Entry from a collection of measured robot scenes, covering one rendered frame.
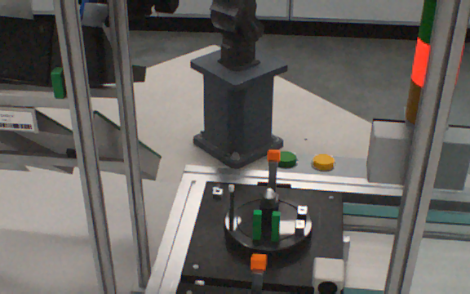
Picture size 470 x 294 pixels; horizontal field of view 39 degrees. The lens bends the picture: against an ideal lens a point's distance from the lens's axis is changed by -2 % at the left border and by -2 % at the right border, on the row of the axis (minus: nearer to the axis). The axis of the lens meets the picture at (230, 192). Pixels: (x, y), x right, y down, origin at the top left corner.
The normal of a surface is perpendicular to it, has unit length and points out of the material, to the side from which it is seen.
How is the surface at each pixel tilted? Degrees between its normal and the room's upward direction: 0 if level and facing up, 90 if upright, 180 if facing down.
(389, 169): 90
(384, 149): 90
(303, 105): 0
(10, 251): 0
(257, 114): 90
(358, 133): 0
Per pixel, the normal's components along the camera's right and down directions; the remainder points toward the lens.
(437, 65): -0.13, 0.59
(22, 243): 0.00, -0.81
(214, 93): -0.77, 0.35
